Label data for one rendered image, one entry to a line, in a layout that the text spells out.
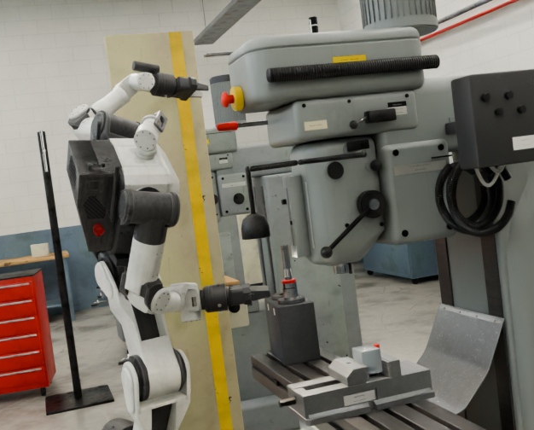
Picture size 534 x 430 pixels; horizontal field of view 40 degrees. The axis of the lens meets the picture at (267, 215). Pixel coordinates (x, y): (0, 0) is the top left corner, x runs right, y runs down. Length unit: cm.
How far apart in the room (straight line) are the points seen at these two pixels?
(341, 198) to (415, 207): 20
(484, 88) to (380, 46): 31
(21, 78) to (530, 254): 948
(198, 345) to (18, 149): 749
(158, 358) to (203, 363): 139
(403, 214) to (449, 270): 38
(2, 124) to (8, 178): 74
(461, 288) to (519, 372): 29
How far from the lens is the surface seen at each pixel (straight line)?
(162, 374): 230
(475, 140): 172
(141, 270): 209
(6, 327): 636
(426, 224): 194
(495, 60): 857
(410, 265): 927
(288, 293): 240
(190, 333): 365
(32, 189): 1081
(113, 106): 270
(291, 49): 181
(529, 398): 209
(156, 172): 215
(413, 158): 192
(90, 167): 212
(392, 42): 192
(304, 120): 181
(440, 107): 199
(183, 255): 360
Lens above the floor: 156
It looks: 3 degrees down
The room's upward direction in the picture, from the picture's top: 7 degrees counter-clockwise
